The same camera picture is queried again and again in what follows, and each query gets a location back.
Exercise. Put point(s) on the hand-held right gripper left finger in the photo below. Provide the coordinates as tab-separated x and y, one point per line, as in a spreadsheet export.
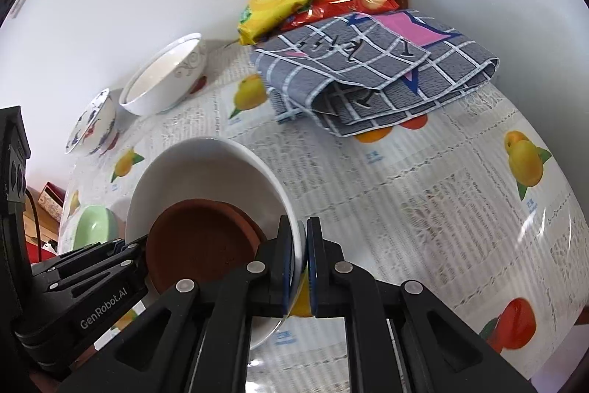
287	266

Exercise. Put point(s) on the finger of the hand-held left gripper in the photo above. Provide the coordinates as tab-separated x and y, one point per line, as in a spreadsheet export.
99	310
92	259

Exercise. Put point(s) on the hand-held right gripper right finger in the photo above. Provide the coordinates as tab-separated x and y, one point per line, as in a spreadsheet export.
314	268

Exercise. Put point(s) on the grey checked cloth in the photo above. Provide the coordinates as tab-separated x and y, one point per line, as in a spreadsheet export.
368	66

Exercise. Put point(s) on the yellow chip bag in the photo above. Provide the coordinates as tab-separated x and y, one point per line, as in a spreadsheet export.
280	1

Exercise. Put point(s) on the light green oval dish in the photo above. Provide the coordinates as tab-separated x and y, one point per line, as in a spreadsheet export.
94	227

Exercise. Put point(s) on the fruit print tablecloth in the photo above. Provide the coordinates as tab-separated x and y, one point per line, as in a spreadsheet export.
414	199

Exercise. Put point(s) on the blue patterned white bowl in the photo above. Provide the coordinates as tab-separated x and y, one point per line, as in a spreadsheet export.
99	121

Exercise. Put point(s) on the plain white bowl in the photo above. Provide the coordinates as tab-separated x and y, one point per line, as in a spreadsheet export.
207	172

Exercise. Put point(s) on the white bowl grey swirl print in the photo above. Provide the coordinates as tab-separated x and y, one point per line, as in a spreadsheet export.
186	75

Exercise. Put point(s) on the brown clay saucer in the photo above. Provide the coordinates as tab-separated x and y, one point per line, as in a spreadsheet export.
247	216
198	241

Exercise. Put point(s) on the white wall socket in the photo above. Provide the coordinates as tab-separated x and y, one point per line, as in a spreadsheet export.
19	4

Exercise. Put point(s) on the white bowl floral inside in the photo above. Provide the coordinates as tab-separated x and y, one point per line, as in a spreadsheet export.
156	75

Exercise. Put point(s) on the wooden side table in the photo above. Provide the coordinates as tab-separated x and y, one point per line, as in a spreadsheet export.
46	232

